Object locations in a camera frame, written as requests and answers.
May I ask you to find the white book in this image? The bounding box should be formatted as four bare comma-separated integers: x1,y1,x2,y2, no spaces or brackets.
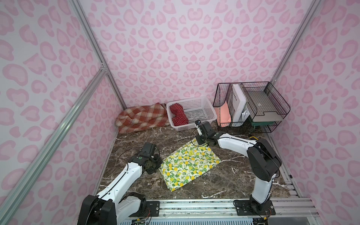
229,84,247,127

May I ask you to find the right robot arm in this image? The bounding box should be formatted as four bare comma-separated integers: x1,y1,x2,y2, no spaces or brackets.
195,121,282,208

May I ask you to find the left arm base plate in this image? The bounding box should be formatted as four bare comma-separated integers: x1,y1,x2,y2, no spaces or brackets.
118,192,160,218

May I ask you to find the white plastic basket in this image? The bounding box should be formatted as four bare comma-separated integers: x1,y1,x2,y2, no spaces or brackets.
166,97,217,131

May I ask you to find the grey paper tray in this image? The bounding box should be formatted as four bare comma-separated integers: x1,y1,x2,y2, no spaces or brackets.
248,91,287,122

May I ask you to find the aluminium frame rail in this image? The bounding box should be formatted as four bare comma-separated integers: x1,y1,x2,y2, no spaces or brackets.
120,198,321,225

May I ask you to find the lemon print skirt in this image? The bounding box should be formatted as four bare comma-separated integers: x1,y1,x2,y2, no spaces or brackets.
160,139,221,192

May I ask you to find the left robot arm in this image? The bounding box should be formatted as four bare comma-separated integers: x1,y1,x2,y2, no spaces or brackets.
77,142,163,225

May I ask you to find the pink folder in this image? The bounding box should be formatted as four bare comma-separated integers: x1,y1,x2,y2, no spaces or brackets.
218,101,232,128

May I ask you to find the red plaid skirt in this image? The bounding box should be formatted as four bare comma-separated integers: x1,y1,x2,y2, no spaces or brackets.
115,103,170,134

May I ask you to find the red polka dot skirt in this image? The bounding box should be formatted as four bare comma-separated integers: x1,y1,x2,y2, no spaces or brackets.
169,103,189,126

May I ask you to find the black wire desk organizer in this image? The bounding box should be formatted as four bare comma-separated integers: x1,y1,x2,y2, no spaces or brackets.
213,82,291,133

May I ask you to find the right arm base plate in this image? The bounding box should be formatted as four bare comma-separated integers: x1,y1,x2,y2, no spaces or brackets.
233,198,276,216

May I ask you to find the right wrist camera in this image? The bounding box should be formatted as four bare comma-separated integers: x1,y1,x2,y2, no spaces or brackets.
195,120,202,136

